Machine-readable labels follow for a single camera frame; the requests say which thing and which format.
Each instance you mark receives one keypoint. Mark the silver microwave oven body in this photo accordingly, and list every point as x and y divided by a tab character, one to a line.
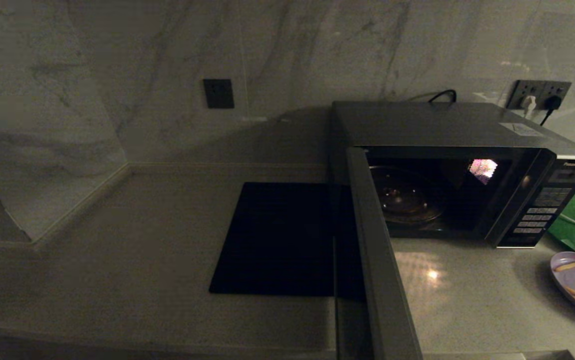
442	125

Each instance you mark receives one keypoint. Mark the grey double wall outlet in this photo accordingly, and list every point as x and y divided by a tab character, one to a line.
537	89

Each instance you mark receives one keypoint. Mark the black glass induction cooktop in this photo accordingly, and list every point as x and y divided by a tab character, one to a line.
277	240

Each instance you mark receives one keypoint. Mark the black power plug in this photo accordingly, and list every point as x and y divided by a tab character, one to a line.
553	102

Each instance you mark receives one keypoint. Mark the white power plug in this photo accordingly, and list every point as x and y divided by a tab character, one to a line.
529	104

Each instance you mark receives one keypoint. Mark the black blank wall panel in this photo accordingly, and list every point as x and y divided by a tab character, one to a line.
218	93

